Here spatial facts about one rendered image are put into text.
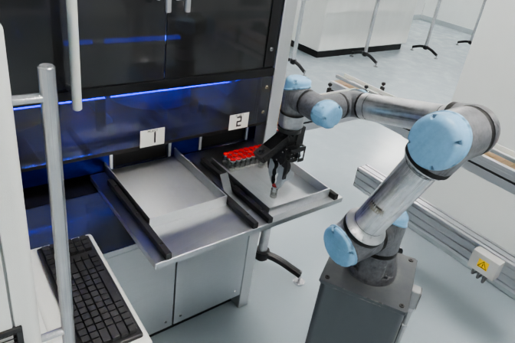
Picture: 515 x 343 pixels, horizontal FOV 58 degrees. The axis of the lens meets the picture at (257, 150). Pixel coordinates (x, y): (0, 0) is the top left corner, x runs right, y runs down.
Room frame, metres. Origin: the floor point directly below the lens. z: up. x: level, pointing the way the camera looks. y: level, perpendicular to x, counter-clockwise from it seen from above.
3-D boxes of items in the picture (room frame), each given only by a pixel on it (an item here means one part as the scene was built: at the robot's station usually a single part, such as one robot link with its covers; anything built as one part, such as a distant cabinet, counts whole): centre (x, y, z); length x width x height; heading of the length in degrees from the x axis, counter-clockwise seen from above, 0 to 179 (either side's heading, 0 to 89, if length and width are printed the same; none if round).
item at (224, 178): (1.26, 0.05, 0.91); 0.14 x 0.03 x 0.06; 41
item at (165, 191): (1.26, 0.28, 0.90); 0.34 x 0.26 x 0.04; 41
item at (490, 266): (1.62, -1.04, 0.50); 0.12 x 0.05 x 0.09; 41
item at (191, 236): (1.32, 0.11, 0.87); 0.70 x 0.48 x 0.02; 131
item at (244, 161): (1.48, 0.02, 0.91); 0.18 x 0.02 x 0.05; 130
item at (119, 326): (0.86, 0.38, 0.82); 0.40 x 0.14 x 0.02; 39
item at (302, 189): (1.40, -0.05, 0.90); 0.34 x 0.26 x 0.04; 40
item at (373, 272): (1.13, -0.40, 0.84); 0.15 x 0.15 x 0.10
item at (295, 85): (1.28, -0.09, 1.25); 0.09 x 0.08 x 0.11; 41
